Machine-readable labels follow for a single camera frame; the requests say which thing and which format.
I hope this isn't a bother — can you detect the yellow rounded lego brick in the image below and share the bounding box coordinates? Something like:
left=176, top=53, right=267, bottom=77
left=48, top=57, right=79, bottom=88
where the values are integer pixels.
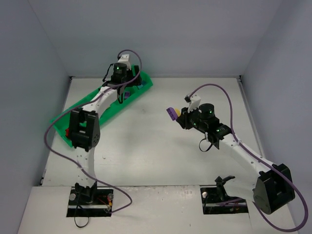
left=175, top=109, right=181, bottom=117

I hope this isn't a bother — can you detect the purple rounded lego brick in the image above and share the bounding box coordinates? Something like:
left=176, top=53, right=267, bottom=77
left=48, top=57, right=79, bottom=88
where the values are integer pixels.
left=166, top=107, right=178, bottom=121

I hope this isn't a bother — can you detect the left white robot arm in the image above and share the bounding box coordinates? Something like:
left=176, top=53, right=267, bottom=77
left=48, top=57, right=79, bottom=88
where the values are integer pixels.
left=66, top=62, right=142, bottom=186

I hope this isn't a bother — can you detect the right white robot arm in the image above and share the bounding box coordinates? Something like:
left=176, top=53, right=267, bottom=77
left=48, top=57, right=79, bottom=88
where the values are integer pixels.
left=176, top=103, right=295, bottom=215

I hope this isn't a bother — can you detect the green divided sorting tray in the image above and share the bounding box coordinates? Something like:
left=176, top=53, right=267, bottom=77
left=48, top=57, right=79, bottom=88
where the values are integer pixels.
left=53, top=71, right=153, bottom=148

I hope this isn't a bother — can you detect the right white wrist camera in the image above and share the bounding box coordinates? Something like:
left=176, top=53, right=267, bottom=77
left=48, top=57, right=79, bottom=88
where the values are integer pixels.
left=184, top=94, right=201, bottom=113

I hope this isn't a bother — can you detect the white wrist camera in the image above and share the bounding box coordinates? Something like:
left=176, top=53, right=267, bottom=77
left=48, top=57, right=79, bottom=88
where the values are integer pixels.
left=184, top=94, right=201, bottom=113
left=118, top=54, right=131, bottom=68

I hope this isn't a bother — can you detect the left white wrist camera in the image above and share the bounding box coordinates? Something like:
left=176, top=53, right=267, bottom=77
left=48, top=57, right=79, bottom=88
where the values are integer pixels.
left=118, top=54, right=131, bottom=68

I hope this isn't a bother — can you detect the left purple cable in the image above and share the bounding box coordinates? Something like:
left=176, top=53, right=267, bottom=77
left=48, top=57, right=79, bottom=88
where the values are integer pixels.
left=43, top=49, right=143, bottom=214

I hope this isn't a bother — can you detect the purple cable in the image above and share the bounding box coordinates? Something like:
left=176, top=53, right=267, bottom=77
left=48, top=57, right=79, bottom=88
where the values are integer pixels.
left=43, top=49, right=143, bottom=214
left=189, top=83, right=309, bottom=232

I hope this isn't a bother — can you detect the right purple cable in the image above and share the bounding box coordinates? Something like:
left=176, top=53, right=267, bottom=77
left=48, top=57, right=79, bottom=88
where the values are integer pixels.
left=189, top=83, right=309, bottom=232

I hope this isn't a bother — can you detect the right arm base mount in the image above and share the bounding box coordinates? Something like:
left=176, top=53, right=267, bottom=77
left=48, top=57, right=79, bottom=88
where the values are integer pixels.
left=200, top=175, right=249, bottom=215

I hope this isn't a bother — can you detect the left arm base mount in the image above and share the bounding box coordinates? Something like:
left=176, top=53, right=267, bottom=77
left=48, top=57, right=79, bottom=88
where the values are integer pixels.
left=66, top=188, right=114, bottom=229

